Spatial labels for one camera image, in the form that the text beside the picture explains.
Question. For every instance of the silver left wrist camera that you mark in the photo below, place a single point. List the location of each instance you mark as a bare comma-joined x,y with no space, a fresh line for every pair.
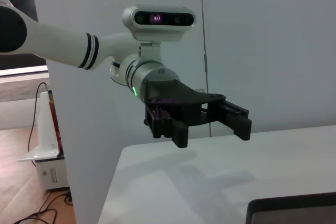
157,32

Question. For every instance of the black glasses case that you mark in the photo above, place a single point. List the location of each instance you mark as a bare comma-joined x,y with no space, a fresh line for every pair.
288,211

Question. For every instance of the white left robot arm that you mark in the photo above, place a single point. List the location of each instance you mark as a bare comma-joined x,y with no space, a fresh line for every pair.
52,43

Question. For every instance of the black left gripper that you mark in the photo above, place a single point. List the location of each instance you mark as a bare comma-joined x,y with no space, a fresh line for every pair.
168,95

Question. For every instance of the clear left gripper connector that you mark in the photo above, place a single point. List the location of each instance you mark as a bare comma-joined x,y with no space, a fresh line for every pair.
200,90

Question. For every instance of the white stand with red strip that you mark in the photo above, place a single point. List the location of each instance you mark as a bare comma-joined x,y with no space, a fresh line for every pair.
43,129

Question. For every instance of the white cabinet box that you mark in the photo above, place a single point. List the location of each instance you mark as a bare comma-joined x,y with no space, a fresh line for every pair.
52,174

